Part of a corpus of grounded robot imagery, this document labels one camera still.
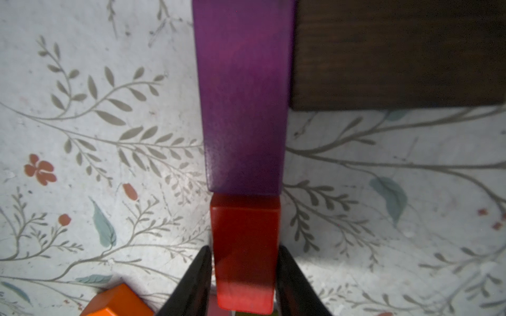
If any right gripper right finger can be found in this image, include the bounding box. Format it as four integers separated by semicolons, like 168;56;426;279
276;246;332;316

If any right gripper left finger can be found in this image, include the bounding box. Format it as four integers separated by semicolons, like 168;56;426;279
155;246;212;316

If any red wooden block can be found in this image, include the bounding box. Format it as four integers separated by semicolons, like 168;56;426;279
210;193;281;315

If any brown wooden block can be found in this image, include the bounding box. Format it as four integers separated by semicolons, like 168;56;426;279
292;1;505;111

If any purple wooden block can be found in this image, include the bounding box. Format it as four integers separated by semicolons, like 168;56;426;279
192;1;296;196

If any pink wooden block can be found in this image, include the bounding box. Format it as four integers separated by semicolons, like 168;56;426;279
207;294;234;316

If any orange wooden block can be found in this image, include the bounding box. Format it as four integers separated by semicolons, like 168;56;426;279
80;283;155;316

